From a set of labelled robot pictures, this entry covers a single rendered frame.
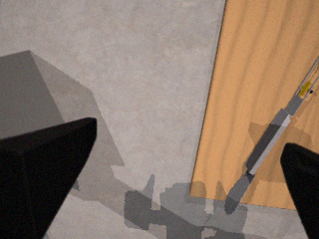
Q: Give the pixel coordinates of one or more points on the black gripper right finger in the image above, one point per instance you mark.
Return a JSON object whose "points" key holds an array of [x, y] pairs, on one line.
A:
{"points": [[300, 167]]}

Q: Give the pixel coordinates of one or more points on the wooden board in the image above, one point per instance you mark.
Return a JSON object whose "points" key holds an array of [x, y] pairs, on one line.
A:
{"points": [[265, 50]]}

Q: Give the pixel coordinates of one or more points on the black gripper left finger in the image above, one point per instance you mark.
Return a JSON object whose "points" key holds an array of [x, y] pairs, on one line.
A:
{"points": [[37, 172]]}

